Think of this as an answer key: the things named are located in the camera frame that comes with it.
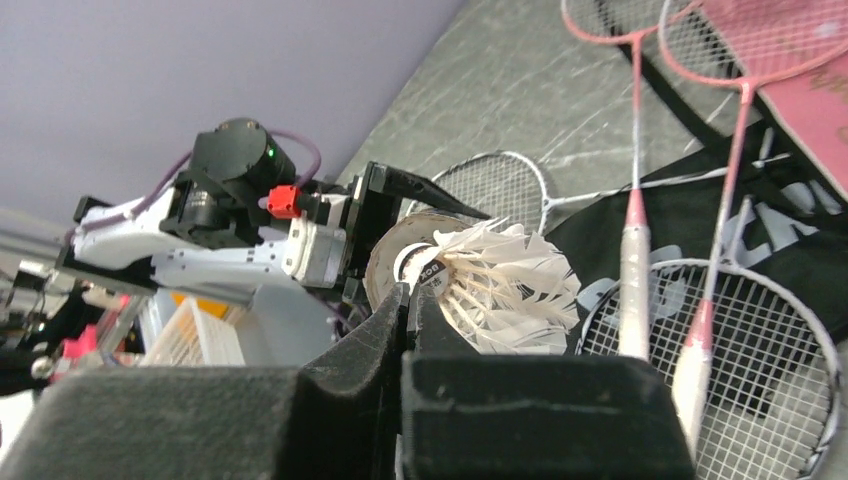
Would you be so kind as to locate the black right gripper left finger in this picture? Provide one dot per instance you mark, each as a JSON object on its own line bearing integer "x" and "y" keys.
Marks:
{"x": 334, "y": 418}

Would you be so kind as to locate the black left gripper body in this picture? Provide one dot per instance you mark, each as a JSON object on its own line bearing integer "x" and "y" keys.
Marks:
{"x": 373, "y": 208}

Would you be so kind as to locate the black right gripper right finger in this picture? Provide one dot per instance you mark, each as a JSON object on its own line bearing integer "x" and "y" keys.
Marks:
{"x": 478, "y": 416}

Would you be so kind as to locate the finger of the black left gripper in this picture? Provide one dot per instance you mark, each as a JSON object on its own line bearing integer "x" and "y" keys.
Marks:
{"x": 401, "y": 184}

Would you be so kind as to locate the white shuttlecock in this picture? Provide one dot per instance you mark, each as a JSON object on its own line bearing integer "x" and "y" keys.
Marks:
{"x": 503, "y": 290}

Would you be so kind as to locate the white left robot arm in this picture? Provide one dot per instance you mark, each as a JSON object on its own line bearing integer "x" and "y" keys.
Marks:
{"x": 235, "y": 210}

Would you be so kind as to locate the white racket left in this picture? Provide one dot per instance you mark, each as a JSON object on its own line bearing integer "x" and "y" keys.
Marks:
{"x": 506, "y": 184}

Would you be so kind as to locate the white racket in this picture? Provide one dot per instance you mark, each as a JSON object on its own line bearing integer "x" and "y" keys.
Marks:
{"x": 506, "y": 184}
{"x": 771, "y": 410}

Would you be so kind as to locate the pink racket left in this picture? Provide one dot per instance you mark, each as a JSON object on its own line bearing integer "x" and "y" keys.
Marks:
{"x": 626, "y": 24}

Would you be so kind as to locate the pink racket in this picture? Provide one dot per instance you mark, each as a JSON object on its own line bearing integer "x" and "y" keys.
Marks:
{"x": 626, "y": 24}
{"x": 694, "y": 49}

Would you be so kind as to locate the white racket right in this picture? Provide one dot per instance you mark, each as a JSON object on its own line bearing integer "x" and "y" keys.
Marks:
{"x": 771, "y": 410}

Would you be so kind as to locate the pink racket right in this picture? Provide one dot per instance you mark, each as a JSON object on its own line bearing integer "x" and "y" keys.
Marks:
{"x": 694, "y": 49}

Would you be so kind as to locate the pink racket bag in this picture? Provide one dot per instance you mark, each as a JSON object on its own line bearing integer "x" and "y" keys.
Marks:
{"x": 811, "y": 108}

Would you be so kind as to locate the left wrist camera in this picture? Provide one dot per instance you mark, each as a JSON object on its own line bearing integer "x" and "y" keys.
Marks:
{"x": 316, "y": 239}

